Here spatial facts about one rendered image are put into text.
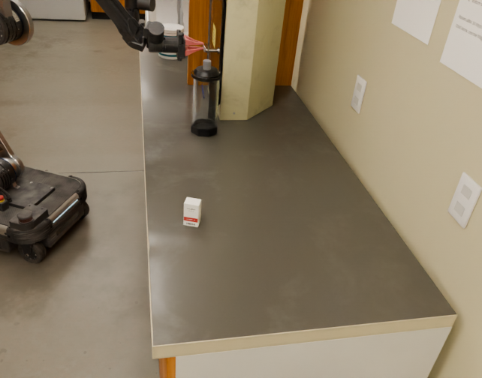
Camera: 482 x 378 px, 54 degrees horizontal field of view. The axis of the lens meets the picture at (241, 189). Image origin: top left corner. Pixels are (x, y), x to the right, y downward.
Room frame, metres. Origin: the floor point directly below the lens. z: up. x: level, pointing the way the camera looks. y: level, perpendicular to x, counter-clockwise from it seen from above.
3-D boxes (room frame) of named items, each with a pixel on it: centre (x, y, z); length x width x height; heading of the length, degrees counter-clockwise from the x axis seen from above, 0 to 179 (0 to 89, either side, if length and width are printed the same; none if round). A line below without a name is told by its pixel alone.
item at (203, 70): (1.59, 0.16, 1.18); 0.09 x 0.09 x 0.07
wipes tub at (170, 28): (2.40, 0.43, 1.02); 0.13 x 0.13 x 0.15
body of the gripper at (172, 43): (1.75, 0.31, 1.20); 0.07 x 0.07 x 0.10; 15
